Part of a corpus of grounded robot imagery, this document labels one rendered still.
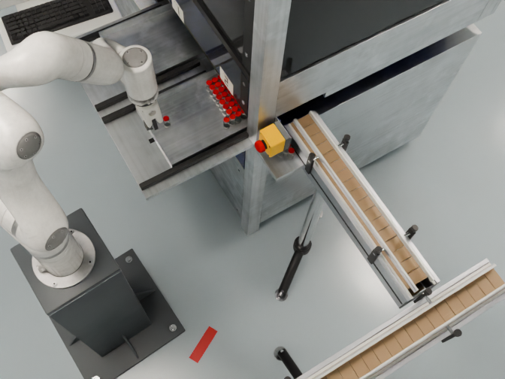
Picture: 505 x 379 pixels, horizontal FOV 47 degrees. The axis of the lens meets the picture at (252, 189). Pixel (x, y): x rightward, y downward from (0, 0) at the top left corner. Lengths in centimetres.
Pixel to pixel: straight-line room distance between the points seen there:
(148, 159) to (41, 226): 60
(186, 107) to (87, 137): 111
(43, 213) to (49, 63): 40
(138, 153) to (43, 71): 81
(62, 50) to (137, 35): 103
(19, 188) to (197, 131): 79
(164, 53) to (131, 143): 38
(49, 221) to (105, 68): 39
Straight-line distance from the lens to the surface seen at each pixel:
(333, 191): 186
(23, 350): 277
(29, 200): 142
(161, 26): 225
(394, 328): 172
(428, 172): 307
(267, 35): 148
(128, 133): 201
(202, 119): 201
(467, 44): 243
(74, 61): 125
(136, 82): 151
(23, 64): 120
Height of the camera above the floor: 260
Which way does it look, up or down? 66 degrees down
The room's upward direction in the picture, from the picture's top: 6 degrees clockwise
